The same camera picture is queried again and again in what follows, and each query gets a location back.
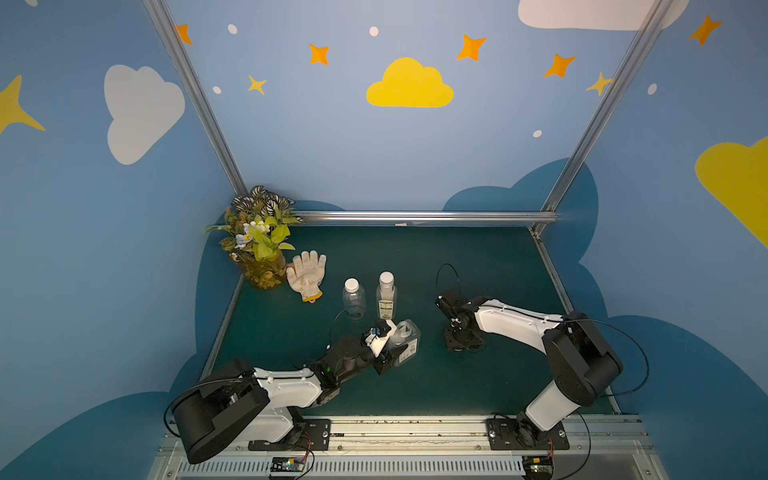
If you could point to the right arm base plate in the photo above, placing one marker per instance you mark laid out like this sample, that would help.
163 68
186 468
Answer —
506 433

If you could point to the right aluminium frame post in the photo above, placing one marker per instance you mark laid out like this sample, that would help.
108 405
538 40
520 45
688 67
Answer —
642 43

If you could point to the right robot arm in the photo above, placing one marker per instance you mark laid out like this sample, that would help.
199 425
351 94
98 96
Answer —
582 362

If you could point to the round clear plastic bottle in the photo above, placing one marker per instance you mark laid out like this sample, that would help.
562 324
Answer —
355 303

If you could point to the left circuit board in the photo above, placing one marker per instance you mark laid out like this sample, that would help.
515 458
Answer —
287 465

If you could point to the white knitted work glove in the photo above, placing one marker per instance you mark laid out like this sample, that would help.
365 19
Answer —
306 273

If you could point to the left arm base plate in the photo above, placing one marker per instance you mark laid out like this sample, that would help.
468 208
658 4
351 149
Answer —
313 433

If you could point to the left aluminium frame post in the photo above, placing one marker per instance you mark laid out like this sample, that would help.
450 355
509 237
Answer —
163 22

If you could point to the artificial potted plant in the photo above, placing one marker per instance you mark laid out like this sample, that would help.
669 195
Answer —
256 227

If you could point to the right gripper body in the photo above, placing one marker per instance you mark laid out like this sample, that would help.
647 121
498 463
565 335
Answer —
452 324

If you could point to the aluminium back rail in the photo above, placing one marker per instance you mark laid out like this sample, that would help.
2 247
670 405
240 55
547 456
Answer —
427 216

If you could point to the aluminium frame post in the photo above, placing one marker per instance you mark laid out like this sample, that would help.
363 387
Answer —
163 22
642 43

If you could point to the left side table rail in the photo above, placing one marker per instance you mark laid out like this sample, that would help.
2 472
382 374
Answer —
215 349

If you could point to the white bottle cap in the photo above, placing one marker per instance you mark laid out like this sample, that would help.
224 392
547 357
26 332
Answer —
351 285
386 278

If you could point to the right side table rail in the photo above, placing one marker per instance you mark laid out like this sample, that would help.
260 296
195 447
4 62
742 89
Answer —
563 296

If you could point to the right circuit board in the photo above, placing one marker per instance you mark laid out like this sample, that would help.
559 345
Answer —
538 468

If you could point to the circuit board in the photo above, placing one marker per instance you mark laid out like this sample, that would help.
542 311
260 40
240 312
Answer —
538 468
287 465

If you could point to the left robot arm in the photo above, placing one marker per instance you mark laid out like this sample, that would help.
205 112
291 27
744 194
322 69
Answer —
211 415

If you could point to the table rail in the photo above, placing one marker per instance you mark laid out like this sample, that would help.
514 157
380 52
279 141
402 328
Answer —
563 296
215 349

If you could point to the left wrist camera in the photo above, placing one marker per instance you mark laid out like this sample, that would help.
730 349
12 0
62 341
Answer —
379 335

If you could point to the tall clear labelled bottle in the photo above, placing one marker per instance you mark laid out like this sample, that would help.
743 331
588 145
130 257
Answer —
386 302

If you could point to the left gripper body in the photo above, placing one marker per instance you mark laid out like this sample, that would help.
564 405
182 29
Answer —
390 358

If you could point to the square clear plastic bottle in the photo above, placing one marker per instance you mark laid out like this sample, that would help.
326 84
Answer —
403 345

